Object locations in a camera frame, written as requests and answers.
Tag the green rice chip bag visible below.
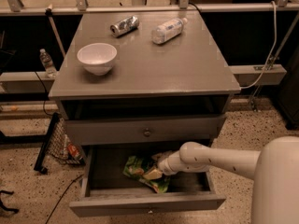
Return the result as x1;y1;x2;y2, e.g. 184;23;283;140
122;156;170;193

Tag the clear water bottle on ledge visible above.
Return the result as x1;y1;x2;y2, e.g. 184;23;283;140
39;49;57;78

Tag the silver drink can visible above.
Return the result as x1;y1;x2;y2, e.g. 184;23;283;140
110;15;139;37

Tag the white bowl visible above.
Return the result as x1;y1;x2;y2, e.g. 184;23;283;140
77;43;118;76

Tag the wooden stick with black tape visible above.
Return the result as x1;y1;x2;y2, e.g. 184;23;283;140
45;4;65;57

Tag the grey wooden drawer cabinet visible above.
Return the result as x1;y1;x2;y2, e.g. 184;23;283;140
48;10;242;156

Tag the black object at left floor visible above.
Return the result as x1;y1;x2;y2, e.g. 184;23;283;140
0;189;20;214

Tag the black cable on floor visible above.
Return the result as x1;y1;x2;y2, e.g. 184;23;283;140
45;174;85;224

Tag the open grey middle drawer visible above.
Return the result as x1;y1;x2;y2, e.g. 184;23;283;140
70;142;226;217

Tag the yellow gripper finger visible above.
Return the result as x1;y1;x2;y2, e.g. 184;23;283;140
143;168;163;180
151;151;172;161

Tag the clear plastic bottle on cabinet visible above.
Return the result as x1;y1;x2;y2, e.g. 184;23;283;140
151;18;188;45

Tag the metal rail frame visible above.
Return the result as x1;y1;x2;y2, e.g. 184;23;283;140
0;0;299;17

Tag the black wire mesh basket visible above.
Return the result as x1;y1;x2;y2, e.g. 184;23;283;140
34;113;85;174

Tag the white cable on right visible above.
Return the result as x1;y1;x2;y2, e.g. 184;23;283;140
239;0;278;91

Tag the round drawer knob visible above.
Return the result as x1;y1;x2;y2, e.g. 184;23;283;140
143;128;152;137

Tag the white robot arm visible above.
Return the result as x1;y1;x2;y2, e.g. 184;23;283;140
144;136;299;224

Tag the closed grey upper drawer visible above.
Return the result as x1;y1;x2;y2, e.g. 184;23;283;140
65;115;226;146

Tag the orange packet in basket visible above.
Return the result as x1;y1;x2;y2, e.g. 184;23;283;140
67;144;81;161

